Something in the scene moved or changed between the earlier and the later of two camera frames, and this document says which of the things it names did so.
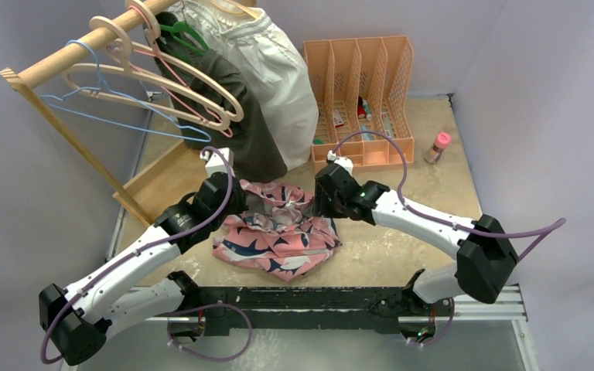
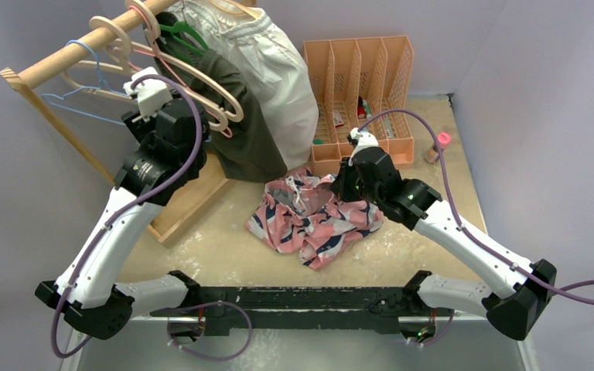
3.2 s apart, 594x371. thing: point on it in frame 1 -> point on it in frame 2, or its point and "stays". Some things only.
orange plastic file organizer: x=363 y=93 stays
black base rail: x=278 y=310 stays
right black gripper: x=322 y=207 -> x=340 y=188
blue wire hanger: x=205 y=138 stays
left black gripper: x=240 y=205 -> x=141 y=126
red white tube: x=338 y=120 stays
